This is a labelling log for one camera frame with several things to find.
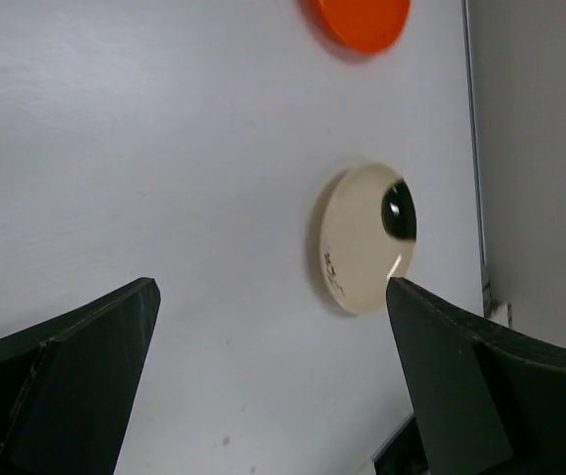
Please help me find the beige plate with black patch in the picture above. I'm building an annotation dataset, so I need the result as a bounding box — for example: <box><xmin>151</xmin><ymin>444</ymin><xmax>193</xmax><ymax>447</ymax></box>
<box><xmin>307</xmin><ymin>162</ymin><xmax>418</xmax><ymax>316</ymax></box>

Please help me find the aluminium rail right edge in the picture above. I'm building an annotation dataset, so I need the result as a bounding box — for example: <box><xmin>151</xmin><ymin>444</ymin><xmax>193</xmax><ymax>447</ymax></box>
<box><xmin>462</xmin><ymin>0</ymin><xmax>513</xmax><ymax>329</ymax></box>

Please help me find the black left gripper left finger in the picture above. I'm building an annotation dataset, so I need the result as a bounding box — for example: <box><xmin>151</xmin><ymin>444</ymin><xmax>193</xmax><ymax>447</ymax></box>
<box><xmin>0</xmin><ymin>277</ymin><xmax>160</xmax><ymax>474</ymax></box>

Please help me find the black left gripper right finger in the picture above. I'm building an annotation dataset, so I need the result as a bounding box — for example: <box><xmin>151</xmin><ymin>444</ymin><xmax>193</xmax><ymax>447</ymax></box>
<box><xmin>386</xmin><ymin>278</ymin><xmax>566</xmax><ymax>474</ymax></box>

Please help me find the orange plate far right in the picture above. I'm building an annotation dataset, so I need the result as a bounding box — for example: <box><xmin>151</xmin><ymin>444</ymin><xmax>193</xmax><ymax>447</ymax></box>
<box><xmin>298</xmin><ymin>0</ymin><xmax>412</xmax><ymax>55</ymax></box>

